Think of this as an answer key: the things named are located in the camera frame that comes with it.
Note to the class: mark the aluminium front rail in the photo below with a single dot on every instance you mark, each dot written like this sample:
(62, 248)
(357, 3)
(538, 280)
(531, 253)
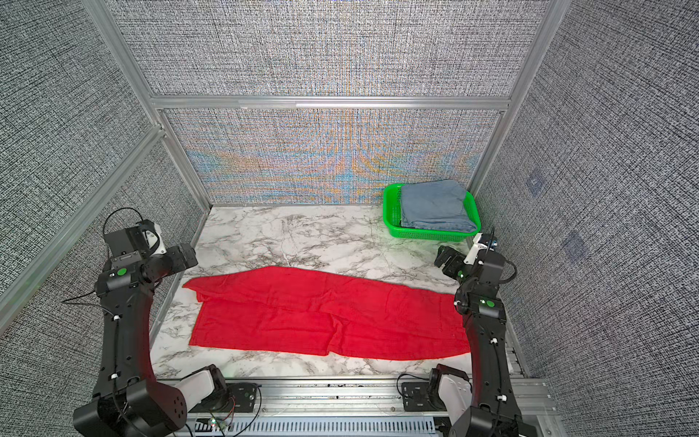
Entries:
(332, 396)

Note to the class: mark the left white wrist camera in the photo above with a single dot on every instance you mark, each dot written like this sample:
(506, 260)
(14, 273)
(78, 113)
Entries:
(152, 234)

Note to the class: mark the white slotted cable duct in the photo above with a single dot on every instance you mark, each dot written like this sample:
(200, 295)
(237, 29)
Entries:
(316, 426)

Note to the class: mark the aluminium cage frame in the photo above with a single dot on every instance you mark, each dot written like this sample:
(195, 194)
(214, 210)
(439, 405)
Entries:
(76, 116)

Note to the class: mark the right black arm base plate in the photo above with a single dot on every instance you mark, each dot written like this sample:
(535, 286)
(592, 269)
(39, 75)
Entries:
(417, 399)

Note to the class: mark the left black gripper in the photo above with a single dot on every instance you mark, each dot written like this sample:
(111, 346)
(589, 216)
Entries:
(178, 261)

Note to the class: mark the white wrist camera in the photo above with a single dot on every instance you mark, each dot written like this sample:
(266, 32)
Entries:
(481, 242)
(152, 234)

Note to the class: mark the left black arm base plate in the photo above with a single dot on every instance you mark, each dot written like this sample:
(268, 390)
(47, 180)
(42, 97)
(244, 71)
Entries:
(235, 398)

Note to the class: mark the red long pants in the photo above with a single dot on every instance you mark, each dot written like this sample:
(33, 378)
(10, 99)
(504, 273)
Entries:
(288, 310)

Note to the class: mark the green plastic basket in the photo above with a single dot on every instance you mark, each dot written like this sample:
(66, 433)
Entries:
(392, 218)

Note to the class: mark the folded grey-blue cloth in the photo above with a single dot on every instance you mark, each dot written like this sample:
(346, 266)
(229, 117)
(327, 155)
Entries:
(435, 206)

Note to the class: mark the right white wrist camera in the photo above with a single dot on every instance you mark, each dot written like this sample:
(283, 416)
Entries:
(481, 242)

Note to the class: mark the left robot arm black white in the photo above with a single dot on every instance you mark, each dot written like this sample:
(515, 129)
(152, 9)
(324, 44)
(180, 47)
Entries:
(127, 399)

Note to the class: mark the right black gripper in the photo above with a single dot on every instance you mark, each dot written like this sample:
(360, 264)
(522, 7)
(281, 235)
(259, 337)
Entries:
(446, 259)

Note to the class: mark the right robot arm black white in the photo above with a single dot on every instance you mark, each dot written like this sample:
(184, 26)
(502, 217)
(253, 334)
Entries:
(493, 410)

